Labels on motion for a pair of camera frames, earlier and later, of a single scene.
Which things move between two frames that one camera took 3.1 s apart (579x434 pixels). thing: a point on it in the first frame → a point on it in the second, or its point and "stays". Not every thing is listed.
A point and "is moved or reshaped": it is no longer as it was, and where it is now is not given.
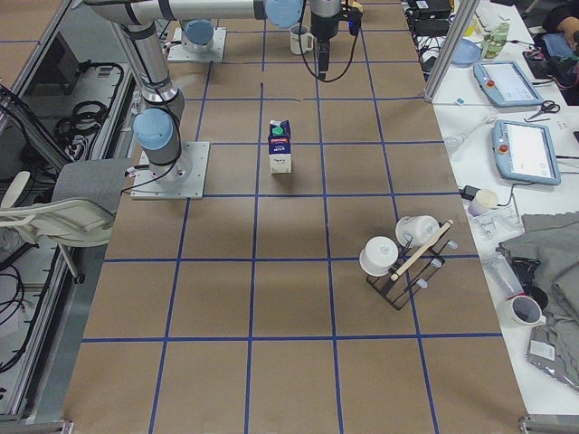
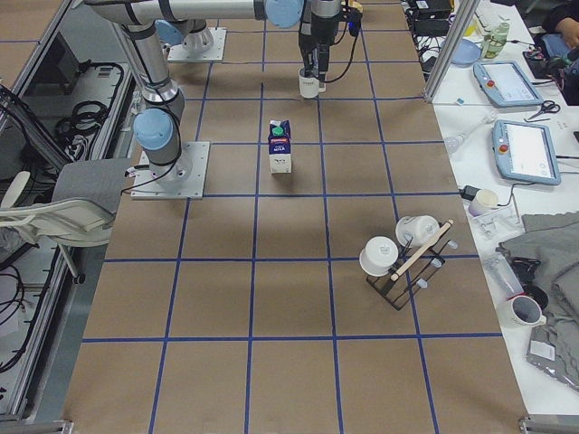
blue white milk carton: [280, 143] stays
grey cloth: [552, 239] stays
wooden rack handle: [394, 277] stays
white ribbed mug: [307, 39] is moved or reshaped
